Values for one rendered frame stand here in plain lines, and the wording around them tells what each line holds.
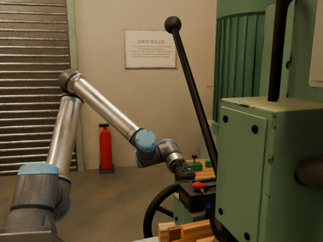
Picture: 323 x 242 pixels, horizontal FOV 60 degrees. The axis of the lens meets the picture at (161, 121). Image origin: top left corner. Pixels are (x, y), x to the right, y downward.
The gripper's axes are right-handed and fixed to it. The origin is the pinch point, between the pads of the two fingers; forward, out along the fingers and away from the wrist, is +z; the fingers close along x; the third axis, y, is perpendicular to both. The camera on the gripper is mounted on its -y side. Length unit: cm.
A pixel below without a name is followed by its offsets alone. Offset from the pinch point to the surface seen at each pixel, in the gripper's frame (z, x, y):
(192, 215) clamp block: 28.2, -17.3, 29.9
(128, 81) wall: -240, 22, -55
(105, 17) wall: -268, -3, 12
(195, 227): 34, -20, 34
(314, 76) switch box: 54, -27, 79
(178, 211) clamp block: 21.1, -17.7, 23.5
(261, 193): 55, -28, 68
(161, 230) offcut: 29.9, -25.9, 28.6
